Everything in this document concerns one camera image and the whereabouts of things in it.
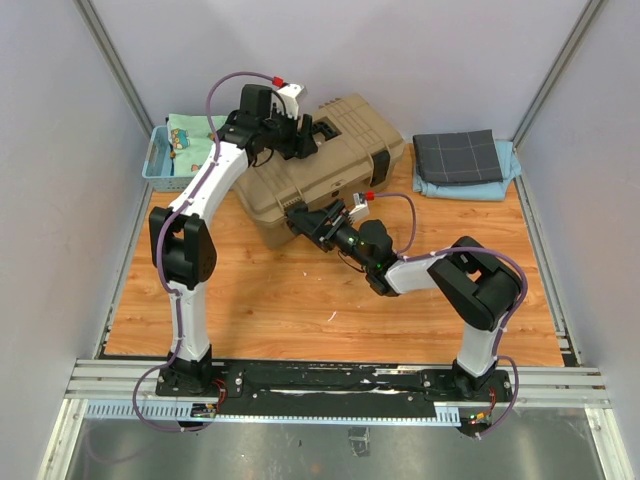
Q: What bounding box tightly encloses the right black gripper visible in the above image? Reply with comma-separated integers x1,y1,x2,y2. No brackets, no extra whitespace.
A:
288,199,373,271

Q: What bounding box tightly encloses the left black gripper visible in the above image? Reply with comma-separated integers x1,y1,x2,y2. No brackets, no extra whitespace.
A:
260,107,316,162

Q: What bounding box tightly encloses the tan plastic tool box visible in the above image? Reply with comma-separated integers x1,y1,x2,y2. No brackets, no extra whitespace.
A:
233,93,405,249

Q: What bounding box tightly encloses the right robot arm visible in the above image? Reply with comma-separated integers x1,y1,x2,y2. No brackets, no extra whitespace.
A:
285,195,528,400

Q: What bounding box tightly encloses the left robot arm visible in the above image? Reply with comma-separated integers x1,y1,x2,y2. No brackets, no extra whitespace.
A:
149,78,317,396

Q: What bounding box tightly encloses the green cartoon print cloth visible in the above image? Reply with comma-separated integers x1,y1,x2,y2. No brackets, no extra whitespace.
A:
167,113,214,177

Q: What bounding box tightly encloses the blue plastic basket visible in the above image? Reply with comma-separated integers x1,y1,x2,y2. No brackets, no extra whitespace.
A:
142,125,199,193

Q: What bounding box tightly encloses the dark grey checked cloth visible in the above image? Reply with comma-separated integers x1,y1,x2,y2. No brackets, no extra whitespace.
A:
412,130,504,186

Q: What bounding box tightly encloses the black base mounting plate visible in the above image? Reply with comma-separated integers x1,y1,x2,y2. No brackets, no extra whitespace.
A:
155,360,515,417

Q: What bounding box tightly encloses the light blue folded cloth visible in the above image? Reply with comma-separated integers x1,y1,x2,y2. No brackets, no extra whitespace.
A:
412,140,522,202

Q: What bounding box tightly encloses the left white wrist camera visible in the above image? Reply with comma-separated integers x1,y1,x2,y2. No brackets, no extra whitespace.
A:
271,76,306,120

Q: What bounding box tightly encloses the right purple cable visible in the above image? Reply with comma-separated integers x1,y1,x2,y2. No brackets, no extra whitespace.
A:
372,192,530,441

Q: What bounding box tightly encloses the blue slotted cable duct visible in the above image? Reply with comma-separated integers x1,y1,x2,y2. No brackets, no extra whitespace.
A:
85,400,462,427

